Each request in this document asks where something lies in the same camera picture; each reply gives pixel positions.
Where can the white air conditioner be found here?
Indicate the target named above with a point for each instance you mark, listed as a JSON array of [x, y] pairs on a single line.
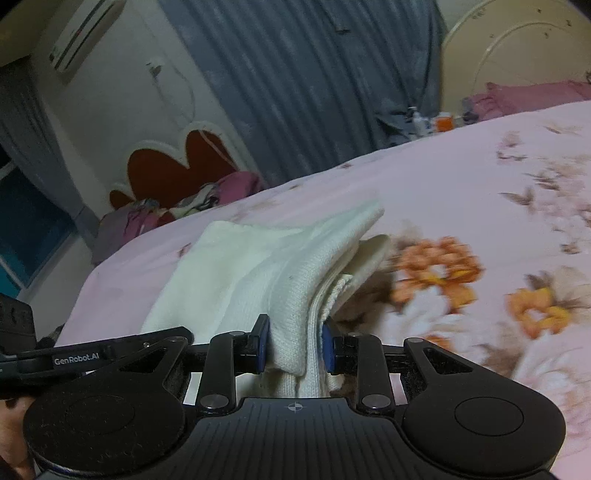
[[85, 34]]

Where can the red heart-shaped headboard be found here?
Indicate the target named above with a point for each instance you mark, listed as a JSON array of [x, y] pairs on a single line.
[[171, 170]]

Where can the pink floral bed sheet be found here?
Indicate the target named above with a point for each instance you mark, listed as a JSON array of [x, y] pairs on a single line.
[[461, 184]]

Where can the cream round headboard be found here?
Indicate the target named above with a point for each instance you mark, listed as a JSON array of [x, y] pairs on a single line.
[[512, 46]]

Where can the grey window curtain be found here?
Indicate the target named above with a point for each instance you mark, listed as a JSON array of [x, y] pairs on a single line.
[[37, 138]]

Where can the window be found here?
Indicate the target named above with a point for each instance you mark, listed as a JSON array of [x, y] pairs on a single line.
[[32, 230]]

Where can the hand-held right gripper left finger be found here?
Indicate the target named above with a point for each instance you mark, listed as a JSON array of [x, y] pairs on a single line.
[[262, 346]]

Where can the magenta pillow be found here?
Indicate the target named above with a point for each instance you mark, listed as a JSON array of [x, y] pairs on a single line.
[[240, 187]]

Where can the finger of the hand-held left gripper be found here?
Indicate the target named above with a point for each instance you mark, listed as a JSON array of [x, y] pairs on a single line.
[[157, 337]]

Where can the colourful printed cloth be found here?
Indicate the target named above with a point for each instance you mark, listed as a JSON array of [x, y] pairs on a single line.
[[138, 221]]

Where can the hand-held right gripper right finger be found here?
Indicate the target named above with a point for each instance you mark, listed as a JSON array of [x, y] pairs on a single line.
[[327, 348]]

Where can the pink pillow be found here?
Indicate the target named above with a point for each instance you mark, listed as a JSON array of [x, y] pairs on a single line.
[[521, 99]]

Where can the white lotion bottle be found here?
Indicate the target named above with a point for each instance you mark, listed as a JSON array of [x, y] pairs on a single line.
[[418, 122]]

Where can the orange bottle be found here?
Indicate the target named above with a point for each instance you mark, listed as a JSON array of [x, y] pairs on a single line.
[[444, 122]]

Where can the blue-grey curtain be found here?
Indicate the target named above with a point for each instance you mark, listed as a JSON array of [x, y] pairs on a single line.
[[300, 83]]

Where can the person's left hand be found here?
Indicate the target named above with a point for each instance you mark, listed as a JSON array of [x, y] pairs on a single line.
[[14, 438]]

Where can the light green towel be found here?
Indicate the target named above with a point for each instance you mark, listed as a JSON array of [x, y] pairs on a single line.
[[258, 263]]

